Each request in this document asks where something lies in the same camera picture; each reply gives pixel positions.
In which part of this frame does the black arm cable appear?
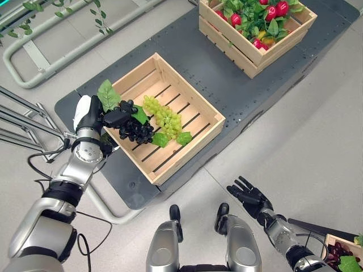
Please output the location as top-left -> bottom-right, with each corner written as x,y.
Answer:
294,231 -> 330,262
27,138 -> 113,272

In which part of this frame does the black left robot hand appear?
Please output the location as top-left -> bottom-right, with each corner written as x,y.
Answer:
73,95 -> 140,132

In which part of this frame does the pale green tube table leg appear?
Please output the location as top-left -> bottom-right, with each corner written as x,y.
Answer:
85,184 -> 146,225

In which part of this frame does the silver left robot leg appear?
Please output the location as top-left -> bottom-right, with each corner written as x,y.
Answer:
145,204 -> 184,272

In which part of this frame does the dark red grape bunch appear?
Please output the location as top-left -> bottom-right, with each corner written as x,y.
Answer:
325,241 -> 356,271

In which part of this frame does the yellow fruit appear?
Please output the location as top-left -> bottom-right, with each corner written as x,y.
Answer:
256,30 -> 275,46

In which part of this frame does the black grape bunch with leaves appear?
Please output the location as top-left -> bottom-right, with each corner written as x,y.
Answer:
97,79 -> 155,145

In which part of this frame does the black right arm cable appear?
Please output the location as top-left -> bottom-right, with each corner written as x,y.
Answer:
294,231 -> 330,262

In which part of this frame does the aluminium bar rack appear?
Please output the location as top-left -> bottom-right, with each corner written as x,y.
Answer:
0,86 -> 68,163

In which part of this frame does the green leaf vine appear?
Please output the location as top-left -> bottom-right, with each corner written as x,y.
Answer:
0,0 -> 115,39

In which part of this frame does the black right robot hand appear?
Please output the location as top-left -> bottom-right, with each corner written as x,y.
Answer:
226,175 -> 275,221

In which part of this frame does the small wooden crate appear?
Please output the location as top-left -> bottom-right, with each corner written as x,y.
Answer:
321,233 -> 363,272

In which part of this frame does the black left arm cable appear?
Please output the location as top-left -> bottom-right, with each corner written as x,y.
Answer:
27,138 -> 113,272

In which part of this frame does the green grape bunch with leaves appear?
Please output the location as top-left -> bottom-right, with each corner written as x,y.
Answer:
142,95 -> 193,148

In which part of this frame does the pale green tube frame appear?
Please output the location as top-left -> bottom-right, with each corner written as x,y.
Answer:
2,0 -> 174,90

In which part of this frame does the shallow slatted wooden crate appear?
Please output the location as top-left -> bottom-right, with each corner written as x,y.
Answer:
103,52 -> 226,186

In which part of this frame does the tall wooden crate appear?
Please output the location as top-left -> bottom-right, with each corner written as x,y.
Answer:
198,0 -> 318,80

